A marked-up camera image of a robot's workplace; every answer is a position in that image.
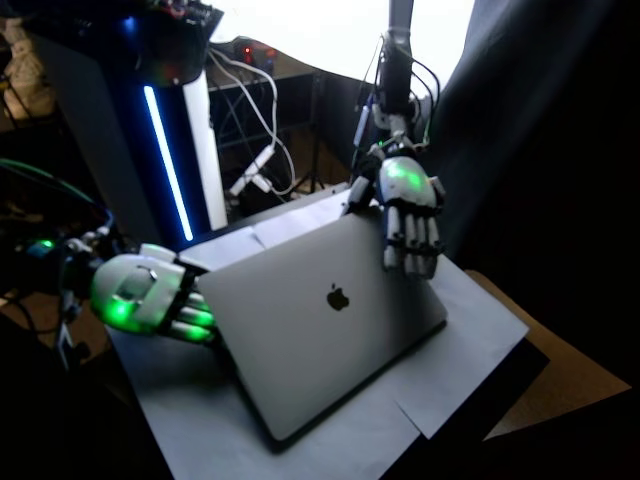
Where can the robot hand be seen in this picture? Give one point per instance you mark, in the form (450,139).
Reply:
(405,185)
(135,295)

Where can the grey laptop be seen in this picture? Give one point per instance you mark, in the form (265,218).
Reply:
(300,350)

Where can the grey paper sheet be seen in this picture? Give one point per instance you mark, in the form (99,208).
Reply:
(200,425)
(475,340)
(225,250)

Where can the black curtain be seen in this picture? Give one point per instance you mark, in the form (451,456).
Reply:
(550,125)

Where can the black electronics box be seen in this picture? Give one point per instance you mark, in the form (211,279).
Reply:
(250,55)

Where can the brown cardboard sheet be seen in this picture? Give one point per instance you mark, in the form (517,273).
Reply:
(575,380)

